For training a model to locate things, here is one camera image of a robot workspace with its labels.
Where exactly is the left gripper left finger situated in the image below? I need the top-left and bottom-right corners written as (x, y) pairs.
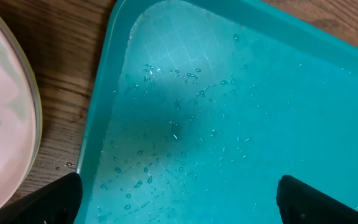
top-left (0, 172), bottom-right (83, 224)

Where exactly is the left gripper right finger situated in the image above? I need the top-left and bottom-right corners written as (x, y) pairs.
top-left (276, 175), bottom-right (358, 224)

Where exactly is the pink white plate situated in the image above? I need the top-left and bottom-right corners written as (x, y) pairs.
top-left (0, 26), bottom-right (37, 208)

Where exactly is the teal plastic tray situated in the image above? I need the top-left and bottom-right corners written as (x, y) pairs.
top-left (76, 0), bottom-right (358, 223)

